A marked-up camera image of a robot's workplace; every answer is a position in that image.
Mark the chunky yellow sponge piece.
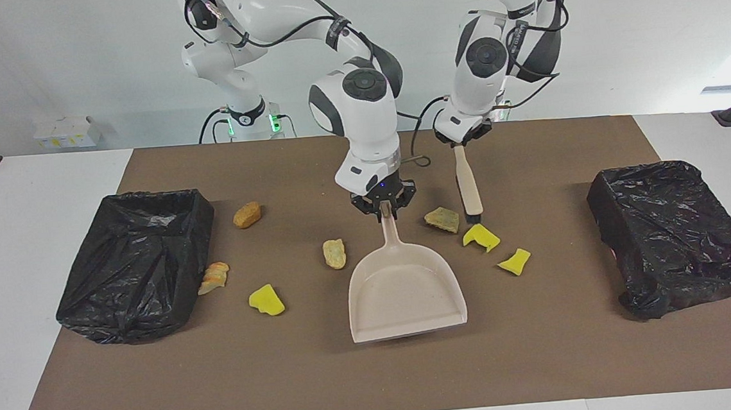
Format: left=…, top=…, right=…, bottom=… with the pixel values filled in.
left=247, top=283, right=286, bottom=318

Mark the orange-brown nugget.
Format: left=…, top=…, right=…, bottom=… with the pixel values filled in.
left=232, top=201, right=264, bottom=230

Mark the beige crusty bread chunk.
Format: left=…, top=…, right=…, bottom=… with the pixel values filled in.
left=423, top=205, right=461, bottom=236

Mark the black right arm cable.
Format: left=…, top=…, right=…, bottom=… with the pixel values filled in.
left=181, top=0, right=433, bottom=184

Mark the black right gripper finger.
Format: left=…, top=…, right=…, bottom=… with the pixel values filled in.
left=388, top=181, right=418, bottom=220
left=350, top=191, right=385, bottom=226

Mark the beige plastic dustpan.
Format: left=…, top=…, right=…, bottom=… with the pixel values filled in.
left=342, top=206, right=470, bottom=345

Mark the pale yellowish bread lump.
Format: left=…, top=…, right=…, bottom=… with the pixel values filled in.
left=322, top=238, right=348, bottom=271

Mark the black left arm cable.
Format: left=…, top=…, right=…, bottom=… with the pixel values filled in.
left=485, top=0, right=577, bottom=112

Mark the layered croissant piece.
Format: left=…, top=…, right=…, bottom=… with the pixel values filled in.
left=195, top=261, right=232, bottom=296

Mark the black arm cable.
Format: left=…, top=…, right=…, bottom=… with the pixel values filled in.
left=181, top=0, right=433, bottom=184
left=485, top=0, right=577, bottom=112

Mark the white cardboard box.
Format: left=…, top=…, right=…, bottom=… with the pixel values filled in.
left=32, top=119, right=69, bottom=151
left=64, top=114, right=103, bottom=149

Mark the curved yellow sponge piece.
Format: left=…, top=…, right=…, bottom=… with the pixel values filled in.
left=496, top=248, right=533, bottom=278

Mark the notched yellow sponge piece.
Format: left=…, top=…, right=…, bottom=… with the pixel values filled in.
left=461, top=222, right=502, bottom=255

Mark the bin lined with black bag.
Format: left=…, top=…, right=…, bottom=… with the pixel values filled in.
left=584, top=155, right=731, bottom=325
left=48, top=186, right=224, bottom=350

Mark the beige hand brush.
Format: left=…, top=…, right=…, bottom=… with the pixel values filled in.
left=452, top=143, right=485, bottom=226

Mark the brown table mat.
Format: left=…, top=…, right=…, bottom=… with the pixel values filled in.
left=0, top=107, right=731, bottom=410

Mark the black base power cable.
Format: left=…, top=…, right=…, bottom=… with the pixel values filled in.
left=406, top=94, right=457, bottom=132
left=197, top=107, right=233, bottom=144

